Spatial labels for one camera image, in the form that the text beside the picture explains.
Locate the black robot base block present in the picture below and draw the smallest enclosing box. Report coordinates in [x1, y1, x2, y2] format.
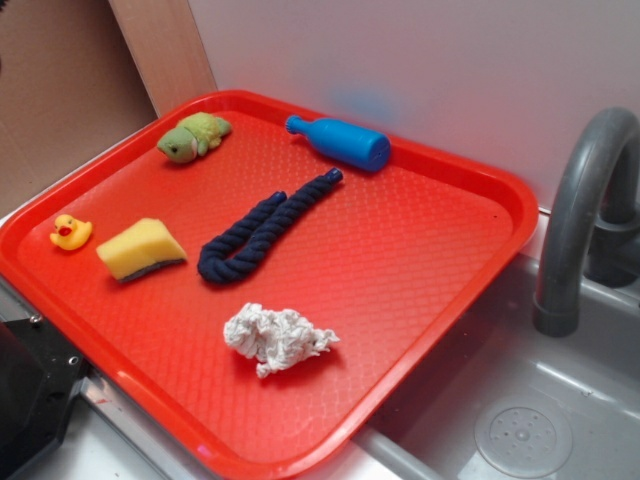
[1, 319, 87, 479]

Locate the dark blue twisted rope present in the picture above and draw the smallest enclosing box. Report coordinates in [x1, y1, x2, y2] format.
[196, 167, 345, 286]

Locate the green plush turtle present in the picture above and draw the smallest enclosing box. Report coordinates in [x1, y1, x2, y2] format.
[156, 112, 232, 164]

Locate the yellow rubber duck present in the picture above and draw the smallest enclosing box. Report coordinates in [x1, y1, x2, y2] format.
[49, 214, 93, 251]

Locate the grey toy sink basin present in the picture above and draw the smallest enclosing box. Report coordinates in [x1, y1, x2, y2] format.
[355, 256, 639, 479]

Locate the crumpled white cloth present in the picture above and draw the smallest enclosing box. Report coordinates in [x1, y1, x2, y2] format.
[223, 303, 340, 379]

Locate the red plastic tray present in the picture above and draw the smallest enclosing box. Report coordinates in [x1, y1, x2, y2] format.
[1, 91, 538, 479]

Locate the yellow sponge with grey pad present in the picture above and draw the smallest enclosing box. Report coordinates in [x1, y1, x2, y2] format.
[96, 218, 187, 282]

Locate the grey toy faucet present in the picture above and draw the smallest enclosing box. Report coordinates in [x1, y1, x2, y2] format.
[533, 107, 639, 337]

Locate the blue plastic bottle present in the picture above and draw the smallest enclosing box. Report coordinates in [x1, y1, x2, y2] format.
[285, 115, 391, 173]

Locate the light wooden board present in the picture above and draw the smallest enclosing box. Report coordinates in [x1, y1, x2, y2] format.
[109, 0, 217, 116]

